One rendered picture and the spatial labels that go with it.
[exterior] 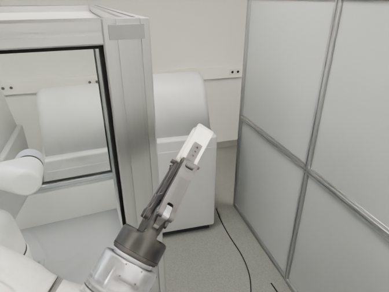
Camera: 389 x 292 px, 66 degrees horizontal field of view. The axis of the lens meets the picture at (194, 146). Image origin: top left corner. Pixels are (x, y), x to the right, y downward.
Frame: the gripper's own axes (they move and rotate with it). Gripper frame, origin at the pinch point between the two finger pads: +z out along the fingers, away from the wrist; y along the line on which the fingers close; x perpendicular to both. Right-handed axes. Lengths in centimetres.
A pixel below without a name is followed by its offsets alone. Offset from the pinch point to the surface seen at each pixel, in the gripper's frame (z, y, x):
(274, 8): 153, -108, -24
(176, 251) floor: -15, -223, -74
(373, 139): 70, -57, -85
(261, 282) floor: -5, -177, -133
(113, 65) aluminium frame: 5.0, -1.4, 18.9
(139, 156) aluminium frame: -3.9, -11.9, 6.6
